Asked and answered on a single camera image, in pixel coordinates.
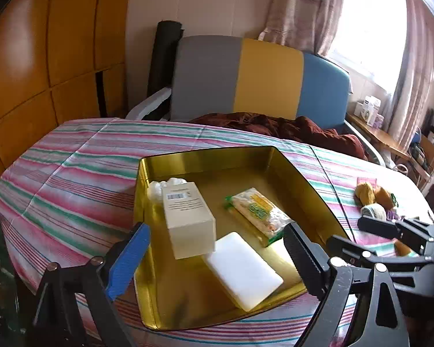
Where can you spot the white crumpled plastic bag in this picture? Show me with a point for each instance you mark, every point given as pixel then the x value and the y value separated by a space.
pixel 155 191

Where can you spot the white tape roll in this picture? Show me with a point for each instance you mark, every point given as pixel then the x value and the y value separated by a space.
pixel 373 211

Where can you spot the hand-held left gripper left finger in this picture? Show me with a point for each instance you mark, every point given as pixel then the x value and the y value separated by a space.
pixel 126 260

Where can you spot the black rolled mat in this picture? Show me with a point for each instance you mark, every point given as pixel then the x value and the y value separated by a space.
pixel 162 61

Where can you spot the white carton box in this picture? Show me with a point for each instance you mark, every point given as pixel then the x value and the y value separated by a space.
pixel 370 110

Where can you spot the white rectangular block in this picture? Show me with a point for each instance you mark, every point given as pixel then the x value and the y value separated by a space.
pixel 242 271

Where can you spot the pink plastic packet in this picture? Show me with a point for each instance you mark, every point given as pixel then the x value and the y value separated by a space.
pixel 367 181

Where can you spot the purple small item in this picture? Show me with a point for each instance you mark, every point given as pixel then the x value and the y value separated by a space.
pixel 394 215

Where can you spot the dark red blanket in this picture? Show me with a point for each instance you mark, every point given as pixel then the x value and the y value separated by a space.
pixel 275 126

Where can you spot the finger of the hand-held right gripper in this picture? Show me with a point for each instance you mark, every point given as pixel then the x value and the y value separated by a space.
pixel 350 251
pixel 379 226

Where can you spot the cardboard box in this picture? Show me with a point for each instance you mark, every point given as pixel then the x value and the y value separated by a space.
pixel 432 148

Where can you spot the gold tin box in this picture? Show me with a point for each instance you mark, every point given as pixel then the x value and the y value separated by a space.
pixel 202 296

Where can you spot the wooden wardrobe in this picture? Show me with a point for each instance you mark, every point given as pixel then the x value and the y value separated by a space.
pixel 39 43

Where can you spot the purple carton box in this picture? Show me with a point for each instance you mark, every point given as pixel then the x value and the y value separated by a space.
pixel 379 121

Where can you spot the yellow sponge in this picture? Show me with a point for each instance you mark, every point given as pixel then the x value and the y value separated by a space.
pixel 365 192
pixel 384 197
pixel 403 248

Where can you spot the window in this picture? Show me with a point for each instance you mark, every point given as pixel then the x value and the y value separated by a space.
pixel 369 25

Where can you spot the beige carton box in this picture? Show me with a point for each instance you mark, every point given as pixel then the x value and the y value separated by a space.
pixel 188 217

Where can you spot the striped tablecloth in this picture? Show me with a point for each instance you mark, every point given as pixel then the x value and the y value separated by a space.
pixel 76 188

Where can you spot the pink patterned curtain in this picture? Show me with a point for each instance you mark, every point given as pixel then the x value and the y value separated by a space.
pixel 303 7
pixel 416 79

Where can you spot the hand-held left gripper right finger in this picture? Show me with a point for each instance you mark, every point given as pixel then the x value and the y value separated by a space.
pixel 305 260

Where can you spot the wooden side table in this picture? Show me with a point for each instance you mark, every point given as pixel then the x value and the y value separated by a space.
pixel 387 139

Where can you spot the grey yellow blue sofa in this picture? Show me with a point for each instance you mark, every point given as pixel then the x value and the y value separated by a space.
pixel 267 79

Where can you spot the green yellow snack packet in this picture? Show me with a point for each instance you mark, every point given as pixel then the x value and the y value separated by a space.
pixel 256 213

